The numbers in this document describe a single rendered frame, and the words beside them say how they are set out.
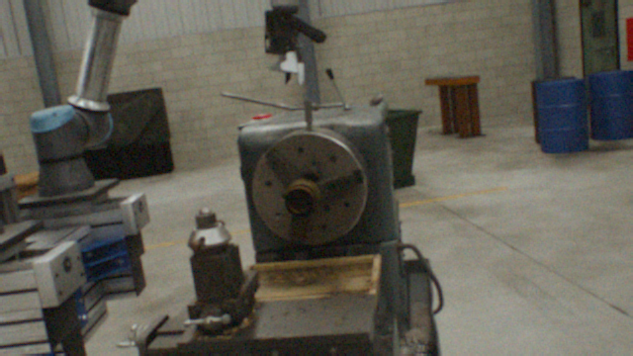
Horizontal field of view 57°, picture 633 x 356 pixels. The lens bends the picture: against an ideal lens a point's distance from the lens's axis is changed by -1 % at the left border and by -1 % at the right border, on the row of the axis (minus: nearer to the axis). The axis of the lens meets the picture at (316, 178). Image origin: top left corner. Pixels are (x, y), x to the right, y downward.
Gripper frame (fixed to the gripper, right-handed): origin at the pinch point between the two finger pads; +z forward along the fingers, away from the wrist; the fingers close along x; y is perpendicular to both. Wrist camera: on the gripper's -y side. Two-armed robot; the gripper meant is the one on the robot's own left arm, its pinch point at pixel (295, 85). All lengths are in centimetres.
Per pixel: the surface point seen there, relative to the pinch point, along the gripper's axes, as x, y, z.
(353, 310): 62, 8, 38
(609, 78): -457, -544, 26
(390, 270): 0, -27, 57
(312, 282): 22, 4, 48
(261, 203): -1.8, 10.6, 32.0
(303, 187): 16.4, 3.5, 24.6
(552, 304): -91, -164, 126
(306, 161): 3.9, -1.1, 20.4
